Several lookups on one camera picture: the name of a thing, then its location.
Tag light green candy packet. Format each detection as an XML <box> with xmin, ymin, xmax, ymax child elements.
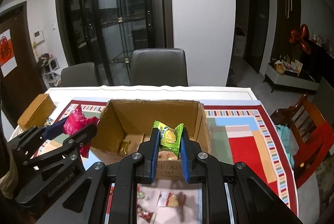
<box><xmin>153</xmin><ymin>121</ymin><xmax>184</xmax><ymax>159</ymax></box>

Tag white low side table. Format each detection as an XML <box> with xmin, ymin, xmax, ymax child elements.
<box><xmin>263</xmin><ymin>65</ymin><xmax>320</xmax><ymax>94</ymax></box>

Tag woven wicker box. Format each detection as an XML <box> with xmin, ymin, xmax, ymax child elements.
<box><xmin>18</xmin><ymin>93</ymin><xmax>56</xmax><ymax>130</ymax></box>

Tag pink snack packet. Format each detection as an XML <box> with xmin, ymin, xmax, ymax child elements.
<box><xmin>63</xmin><ymin>104</ymin><xmax>100</xmax><ymax>159</ymax></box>

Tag pale green candy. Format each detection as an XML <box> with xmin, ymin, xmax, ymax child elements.
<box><xmin>137</xmin><ymin>191</ymin><xmax>149</xmax><ymax>201</ymax></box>

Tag colourful patterned tablecloth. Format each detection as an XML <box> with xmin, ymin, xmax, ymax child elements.
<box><xmin>31</xmin><ymin>98</ymin><xmax>300</xmax><ymax>224</ymax></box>

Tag brown cardboard box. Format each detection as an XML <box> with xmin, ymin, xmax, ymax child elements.
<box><xmin>92</xmin><ymin>100</ymin><xmax>211</xmax><ymax>184</ymax></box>

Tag grey chair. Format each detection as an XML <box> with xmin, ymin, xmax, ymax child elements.
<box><xmin>130</xmin><ymin>48</ymin><xmax>189</xmax><ymax>87</ymax></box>
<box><xmin>61</xmin><ymin>62</ymin><xmax>100</xmax><ymax>87</ymax></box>

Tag red fu door poster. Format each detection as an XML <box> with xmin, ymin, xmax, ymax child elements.
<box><xmin>0</xmin><ymin>29</ymin><xmax>17</xmax><ymax>77</ymax></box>

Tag teal cloth on chair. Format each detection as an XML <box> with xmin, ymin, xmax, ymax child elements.
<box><xmin>275</xmin><ymin>125</ymin><xmax>299</xmax><ymax>168</ymax></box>

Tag red foil balloons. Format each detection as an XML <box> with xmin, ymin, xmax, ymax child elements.
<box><xmin>289</xmin><ymin>24</ymin><xmax>311</xmax><ymax>54</ymax></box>

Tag tan biscuit packet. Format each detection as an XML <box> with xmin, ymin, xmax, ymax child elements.
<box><xmin>158</xmin><ymin>151</ymin><xmax>178</xmax><ymax>161</ymax></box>

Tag gold candy packet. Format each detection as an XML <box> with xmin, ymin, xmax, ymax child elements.
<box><xmin>119</xmin><ymin>140</ymin><xmax>131</xmax><ymax>156</ymax></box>

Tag grey chair centre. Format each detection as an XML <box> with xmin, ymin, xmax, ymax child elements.
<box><xmin>130</xmin><ymin>48</ymin><xmax>189</xmax><ymax>87</ymax></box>

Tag white shoe rack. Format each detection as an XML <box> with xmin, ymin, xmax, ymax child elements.
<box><xmin>37</xmin><ymin>53</ymin><xmax>61</xmax><ymax>88</ymax></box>

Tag red wooden chair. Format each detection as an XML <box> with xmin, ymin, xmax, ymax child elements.
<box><xmin>271</xmin><ymin>94</ymin><xmax>333</xmax><ymax>188</ymax></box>

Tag dark red candy packet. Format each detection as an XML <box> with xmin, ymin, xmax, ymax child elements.
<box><xmin>137</xmin><ymin>205</ymin><xmax>156</xmax><ymax>224</ymax></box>

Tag grey chair left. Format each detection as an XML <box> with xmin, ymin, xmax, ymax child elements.
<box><xmin>61</xmin><ymin>62</ymin><xmax>100</xmax><ymax>87</ymax></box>

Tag clear packet yellow cake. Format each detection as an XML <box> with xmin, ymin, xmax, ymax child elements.
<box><xmin>157</xmin><ymin>191</ymin><xmax>186</xmax><ymax>208</ymax></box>

